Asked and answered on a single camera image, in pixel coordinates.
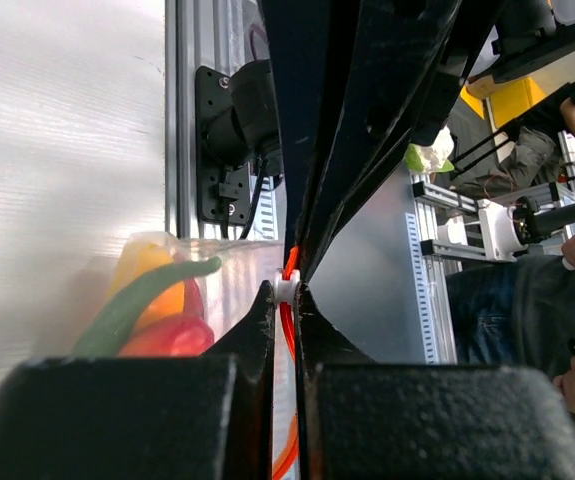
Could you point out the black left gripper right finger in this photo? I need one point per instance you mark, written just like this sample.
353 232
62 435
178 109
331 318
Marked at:
359 419

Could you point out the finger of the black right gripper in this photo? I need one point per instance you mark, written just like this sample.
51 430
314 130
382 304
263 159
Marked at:
308 43
391 78

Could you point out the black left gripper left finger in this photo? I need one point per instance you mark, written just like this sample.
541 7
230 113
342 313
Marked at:
204 417

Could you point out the green chili pepper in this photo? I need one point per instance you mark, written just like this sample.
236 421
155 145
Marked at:
112 326

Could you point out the clear zip top bag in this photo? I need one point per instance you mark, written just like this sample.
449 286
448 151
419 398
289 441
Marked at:
220 300

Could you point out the yellow orange mango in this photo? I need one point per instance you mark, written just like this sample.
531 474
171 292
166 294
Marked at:
140 269

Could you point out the white cauliflower toy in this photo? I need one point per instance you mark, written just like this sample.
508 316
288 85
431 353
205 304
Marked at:
433 158

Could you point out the yellow box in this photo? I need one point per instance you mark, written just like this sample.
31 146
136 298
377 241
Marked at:
505 101

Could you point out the person in blue jeans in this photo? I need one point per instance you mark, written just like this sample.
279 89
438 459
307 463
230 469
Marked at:
520 313

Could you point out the aluminium mounting rail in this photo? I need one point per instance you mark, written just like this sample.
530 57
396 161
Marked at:
229 37

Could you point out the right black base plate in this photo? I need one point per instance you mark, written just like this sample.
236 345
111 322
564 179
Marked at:
222 155

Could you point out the background aluminium frame rig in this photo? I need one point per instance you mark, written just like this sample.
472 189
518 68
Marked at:
509 232

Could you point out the white slotted cable duct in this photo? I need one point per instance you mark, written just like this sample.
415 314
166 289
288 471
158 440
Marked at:
265 227

